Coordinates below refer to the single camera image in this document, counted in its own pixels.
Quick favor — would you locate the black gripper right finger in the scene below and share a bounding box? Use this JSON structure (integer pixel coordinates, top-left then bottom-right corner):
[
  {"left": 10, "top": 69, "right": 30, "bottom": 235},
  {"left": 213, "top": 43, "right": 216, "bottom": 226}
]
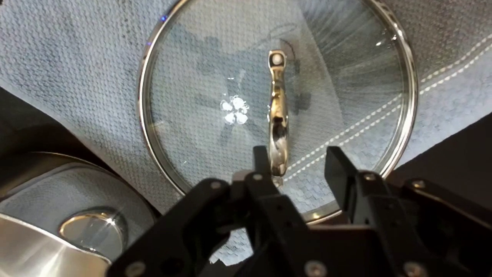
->
[{"left": 323, "top": 144, "right": 492, "bottom": 277}]

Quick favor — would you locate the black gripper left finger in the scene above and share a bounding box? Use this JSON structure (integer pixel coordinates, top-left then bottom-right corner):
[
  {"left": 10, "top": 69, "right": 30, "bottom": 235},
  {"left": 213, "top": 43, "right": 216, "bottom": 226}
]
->
[{"left": 106, "top": 144, "right": 312, "bottom": 277}]

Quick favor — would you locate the glass pot lid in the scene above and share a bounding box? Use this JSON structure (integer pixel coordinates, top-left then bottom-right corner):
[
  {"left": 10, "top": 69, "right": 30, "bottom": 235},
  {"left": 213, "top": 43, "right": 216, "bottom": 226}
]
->
[{"left": 137, "top": 0, "right": 421, "bottom": 227}]

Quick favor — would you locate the stainless steel pot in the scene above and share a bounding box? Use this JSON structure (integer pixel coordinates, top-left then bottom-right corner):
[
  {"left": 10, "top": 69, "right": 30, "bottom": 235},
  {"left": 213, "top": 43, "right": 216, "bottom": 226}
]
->
[{"left": 0, "top": 149, "right": 161, "bottom": 277}]

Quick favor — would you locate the blue cloth towel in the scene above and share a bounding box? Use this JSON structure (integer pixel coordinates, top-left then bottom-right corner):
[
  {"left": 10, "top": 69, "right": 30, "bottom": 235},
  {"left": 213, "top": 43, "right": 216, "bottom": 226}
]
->
[{"left": 0, "top": 0, "right": 492, "bottom": 269}]

